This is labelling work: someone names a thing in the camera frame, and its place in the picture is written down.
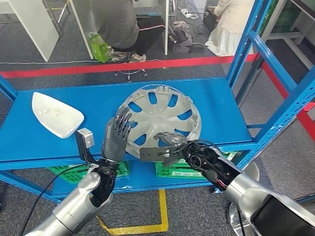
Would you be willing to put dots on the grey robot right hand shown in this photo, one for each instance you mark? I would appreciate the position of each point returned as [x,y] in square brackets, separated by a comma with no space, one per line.
[172,139]

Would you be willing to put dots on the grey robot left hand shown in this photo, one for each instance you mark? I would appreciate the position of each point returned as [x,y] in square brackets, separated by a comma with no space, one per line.
[114,143]

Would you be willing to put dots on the silver wheel hubcap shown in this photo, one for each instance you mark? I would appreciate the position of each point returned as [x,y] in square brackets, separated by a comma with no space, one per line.
[159,117]

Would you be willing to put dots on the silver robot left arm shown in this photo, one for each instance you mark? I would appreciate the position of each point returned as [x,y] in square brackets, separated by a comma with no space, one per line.
[73,208]

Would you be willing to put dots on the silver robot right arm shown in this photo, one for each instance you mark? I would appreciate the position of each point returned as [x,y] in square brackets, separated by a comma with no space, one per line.
[245,192]

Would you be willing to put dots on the blue metal shelf rack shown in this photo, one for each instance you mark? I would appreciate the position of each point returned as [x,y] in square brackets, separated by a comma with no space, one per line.
[221,107]

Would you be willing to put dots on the green plastic crate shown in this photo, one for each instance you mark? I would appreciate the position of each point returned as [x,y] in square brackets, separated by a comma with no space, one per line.
[177,167]
[172,175]
[123,169]
[73,179]

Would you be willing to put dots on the yellow floor marking tape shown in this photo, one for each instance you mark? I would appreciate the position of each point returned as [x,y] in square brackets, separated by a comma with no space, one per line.
[163,208]

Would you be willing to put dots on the chrome swivel stool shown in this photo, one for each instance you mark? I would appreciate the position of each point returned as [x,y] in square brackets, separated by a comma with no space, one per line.
[130,73]

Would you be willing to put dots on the white mirror housing shell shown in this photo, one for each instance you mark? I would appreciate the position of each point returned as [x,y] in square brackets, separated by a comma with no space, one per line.
[57,114]

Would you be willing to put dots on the green bag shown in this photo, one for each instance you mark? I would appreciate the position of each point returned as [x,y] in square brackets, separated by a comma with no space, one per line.
[100,49]

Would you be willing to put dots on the grey backpack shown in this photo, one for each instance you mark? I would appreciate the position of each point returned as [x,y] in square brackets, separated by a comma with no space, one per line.
[182,35]

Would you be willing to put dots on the person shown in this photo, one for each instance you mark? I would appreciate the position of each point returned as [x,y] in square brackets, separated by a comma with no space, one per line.
[231,26]
[118,22]

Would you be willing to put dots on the white power strip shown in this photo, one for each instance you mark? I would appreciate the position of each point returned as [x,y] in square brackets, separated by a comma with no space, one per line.
[189,13]

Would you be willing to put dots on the black computer case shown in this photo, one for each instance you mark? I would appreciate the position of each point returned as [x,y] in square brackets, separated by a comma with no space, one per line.
[209,19]

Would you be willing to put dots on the white table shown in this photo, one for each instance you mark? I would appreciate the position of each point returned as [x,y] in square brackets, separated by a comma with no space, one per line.
[34,22]

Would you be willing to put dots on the right wrist camera mount plate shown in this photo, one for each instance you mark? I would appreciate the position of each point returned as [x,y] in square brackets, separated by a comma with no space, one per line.
[149,153]

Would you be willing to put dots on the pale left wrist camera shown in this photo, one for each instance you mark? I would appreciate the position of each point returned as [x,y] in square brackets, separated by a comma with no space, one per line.
[88,138]

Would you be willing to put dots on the dark stanchion post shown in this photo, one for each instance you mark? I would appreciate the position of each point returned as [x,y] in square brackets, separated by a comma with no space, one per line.
[247,81]

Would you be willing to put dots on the white table frame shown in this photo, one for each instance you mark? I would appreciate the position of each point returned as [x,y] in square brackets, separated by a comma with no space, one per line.
[298,45]

